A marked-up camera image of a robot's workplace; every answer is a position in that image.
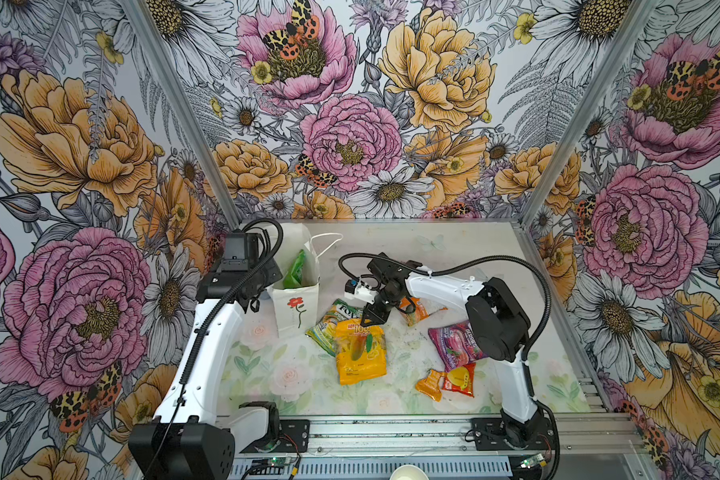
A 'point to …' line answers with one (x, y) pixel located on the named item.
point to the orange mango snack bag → (419, 312)
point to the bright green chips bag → (294, 275)
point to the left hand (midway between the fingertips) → (269, 280)
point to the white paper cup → (408, 472)
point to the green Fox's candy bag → (324, 331)
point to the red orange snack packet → (460, 379)
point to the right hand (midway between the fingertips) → (369, 327)
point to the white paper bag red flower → (296, 307)
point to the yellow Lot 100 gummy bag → (360, 352)
